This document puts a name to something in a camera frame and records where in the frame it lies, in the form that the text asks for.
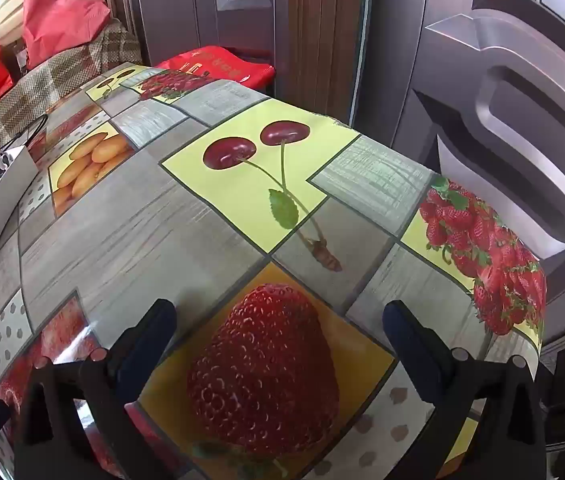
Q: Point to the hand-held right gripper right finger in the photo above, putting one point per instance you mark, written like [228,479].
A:
[403,327]

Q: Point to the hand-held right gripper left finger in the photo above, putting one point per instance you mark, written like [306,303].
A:
[135,360]

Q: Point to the fruit printed tablecloth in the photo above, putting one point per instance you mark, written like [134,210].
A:
[172,230]

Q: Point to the dark brown metal door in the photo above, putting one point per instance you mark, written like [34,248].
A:
[242,10]
[512,110]

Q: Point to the brown plaid blanket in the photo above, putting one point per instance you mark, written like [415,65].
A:
[57,80]

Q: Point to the red printed tote bag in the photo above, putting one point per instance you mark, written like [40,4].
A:
[212,65]

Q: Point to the light red fabric bag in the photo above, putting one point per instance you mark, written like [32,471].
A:
[62,15]

